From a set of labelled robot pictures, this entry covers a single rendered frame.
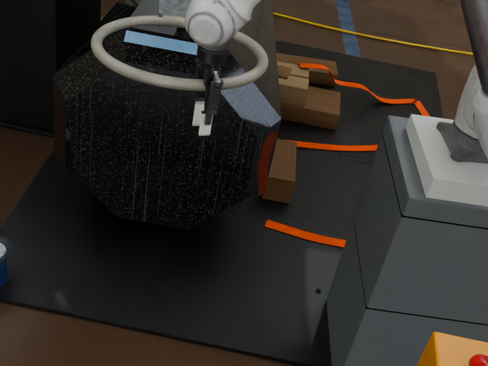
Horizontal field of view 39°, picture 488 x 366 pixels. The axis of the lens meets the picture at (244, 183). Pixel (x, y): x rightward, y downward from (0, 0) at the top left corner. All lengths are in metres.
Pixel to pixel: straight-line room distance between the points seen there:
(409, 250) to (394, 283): 0.12
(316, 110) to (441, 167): 1.69
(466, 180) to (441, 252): 0.22
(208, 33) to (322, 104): 2.07
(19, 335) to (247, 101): 1.04
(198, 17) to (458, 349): 0.82
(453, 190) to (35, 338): 1.34
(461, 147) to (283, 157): 1.23
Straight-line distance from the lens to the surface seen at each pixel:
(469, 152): 1.83
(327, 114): 3.39
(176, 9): 2.21
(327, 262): 2.65
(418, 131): 1.90
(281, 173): 2.82
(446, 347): 0.99
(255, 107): 2.27
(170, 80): 1.71
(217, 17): 1.42
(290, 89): 3.34
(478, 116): 1.61
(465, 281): 1.95
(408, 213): 1.75
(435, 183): 1.72
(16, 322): 2.34
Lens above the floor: 1.76
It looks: 37 degrees down
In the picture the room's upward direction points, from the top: 11 degrees clockwise
